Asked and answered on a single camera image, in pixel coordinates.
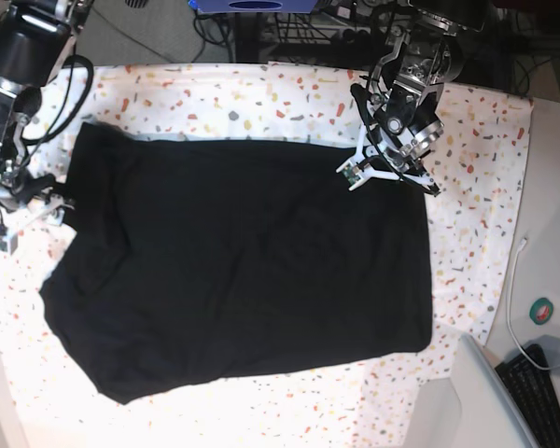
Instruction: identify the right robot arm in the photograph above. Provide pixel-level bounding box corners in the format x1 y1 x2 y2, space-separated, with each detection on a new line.
0 1 94 213

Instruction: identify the green tape roll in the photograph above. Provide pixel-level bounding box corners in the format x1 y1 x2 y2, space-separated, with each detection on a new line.
529 297 554 326

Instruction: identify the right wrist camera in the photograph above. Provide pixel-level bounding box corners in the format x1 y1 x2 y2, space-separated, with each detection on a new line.
0 233 19 256

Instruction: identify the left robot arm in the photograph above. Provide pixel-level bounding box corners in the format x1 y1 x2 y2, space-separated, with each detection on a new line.
337 1 489 196

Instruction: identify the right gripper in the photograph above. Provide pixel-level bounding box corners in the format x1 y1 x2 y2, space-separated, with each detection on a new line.
0 172 75 226

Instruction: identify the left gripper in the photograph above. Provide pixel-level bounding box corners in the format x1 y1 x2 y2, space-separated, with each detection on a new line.
349 105 444 196

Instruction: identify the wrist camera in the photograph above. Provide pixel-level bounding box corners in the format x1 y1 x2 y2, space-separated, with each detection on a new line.
336 159 362 189
0 233 19 256

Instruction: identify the black keyboard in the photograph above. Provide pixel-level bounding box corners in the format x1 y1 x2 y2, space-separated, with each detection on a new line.
496 355 560 448

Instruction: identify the white cable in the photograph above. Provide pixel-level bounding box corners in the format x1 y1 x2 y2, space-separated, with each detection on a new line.
505 237 560 372

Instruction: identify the grey laptop lid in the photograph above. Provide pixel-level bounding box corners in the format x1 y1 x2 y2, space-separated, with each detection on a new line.
451 334 539 448

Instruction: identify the terrazzo pattern tablecloth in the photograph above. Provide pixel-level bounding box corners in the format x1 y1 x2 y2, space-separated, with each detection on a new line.
0 63 533 447

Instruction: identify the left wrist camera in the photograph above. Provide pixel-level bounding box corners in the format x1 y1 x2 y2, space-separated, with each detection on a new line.
336 159 362 189

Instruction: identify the black t-shirt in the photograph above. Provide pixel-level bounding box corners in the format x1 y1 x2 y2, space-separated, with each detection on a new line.
40 123 433 404

